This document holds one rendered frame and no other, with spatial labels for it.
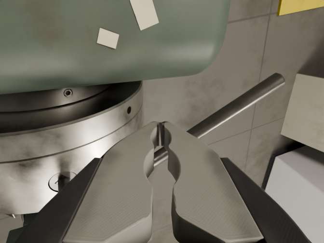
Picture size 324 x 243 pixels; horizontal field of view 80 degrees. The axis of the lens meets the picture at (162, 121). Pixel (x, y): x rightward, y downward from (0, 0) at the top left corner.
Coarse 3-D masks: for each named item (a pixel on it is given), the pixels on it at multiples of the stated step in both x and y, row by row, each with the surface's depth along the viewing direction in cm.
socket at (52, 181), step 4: (60, 172) 24; (64, 172) 24; (68, 172) 24; (72, 172) 24; (52, 176) 23; (56, 176) 24; (60, 176) 24; (68, 176) 24; (72, 176) 25; (52, 180) 24; (56, 180) 24; (52, 184) 24; (56, 184) 24; (52, 188) 24; (56, 188) 24
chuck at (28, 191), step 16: (128, 128) 29; (96, 144) 25; (112, 144) 27; (32, 160) 21; (48, 160) 22; (64, 160) 23; (80, 160) 24; (0, 176) 22; (16, 176) 22; (32, 176) 22; (48, 176) 23; (0, 192) 23; (16, 192) 23; (32, 192) 24; (48, 192) 24; (0, 208) 24; (16, 208) 24; (32, 208) 25
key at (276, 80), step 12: (264, 84) 16; (276, 84) 15; (240, 96) 16; (252, 96) 16; (264, 96) 16; (228, 108) 16; (240, 108) 16; (204, 120) 17; (216, 120) 16; (228, 120) 17; (192, 132) 17; (204, 132) 17; (156, 156) 18
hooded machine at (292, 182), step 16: (304, 144) 286; (272, 160) 276; (288, 160) 256; (304, 160) 254; (320, 160) 252; (272, 176) 278; (288, 176) 251; (304, 176) 232; (320, 176) 231; (272, 192) 286; (288, 192) 258; (304, 192) 235; (320, 192) 215; (288, 208) 265; (304, 208) 240; (320, 208) 220; (304, 224) 246; (320, 224) 225; (320, 240) 230
